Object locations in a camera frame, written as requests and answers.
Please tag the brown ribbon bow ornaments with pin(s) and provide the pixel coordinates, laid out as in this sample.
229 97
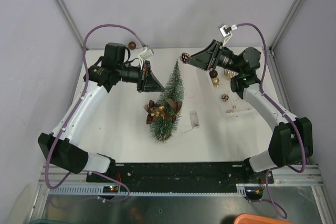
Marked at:
156 111

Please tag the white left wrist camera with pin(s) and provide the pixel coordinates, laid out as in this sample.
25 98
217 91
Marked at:
146 53

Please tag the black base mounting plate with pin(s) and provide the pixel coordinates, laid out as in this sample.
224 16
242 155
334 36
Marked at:
181 175

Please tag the white perforated plastic basket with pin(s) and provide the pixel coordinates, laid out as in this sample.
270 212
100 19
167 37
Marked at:
235 106

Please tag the small green bottlebrush christmas tree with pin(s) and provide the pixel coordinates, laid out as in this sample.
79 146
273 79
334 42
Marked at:
163 130

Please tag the right aluminium frame post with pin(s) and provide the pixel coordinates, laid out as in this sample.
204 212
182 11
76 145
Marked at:
285 25

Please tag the white slotted cable duct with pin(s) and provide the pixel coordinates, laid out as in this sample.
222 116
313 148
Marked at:
112 190

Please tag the left aluminium frame post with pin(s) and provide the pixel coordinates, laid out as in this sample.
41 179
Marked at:
69 21

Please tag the large gold striped bauble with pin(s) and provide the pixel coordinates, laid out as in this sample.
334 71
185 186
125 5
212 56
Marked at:
229 74

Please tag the dark brown bauble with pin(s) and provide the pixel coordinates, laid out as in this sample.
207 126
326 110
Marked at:
132 45
213 74

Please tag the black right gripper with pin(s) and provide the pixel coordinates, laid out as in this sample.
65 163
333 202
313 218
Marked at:
207 59

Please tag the small gold glitter bauble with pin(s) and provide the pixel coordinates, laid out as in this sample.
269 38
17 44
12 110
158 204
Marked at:
215 82

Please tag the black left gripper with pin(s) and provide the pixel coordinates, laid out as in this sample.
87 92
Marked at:
148 82

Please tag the dark brown bauble top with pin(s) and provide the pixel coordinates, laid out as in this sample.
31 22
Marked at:
213 74

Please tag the orange object bottom edge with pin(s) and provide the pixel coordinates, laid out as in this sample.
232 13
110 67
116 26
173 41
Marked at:
256 219

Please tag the aluminium frame post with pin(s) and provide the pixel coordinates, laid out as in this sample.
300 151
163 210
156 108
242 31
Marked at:
285 25
69 21

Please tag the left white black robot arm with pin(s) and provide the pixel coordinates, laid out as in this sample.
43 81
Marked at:
61 146

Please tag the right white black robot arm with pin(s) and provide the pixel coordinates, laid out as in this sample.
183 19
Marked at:
291 139

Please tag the pine cone ornament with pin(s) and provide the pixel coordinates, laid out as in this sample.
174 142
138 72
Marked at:
184 57
225 97

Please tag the clear light string battery box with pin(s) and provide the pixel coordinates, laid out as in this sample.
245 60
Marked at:
194 120

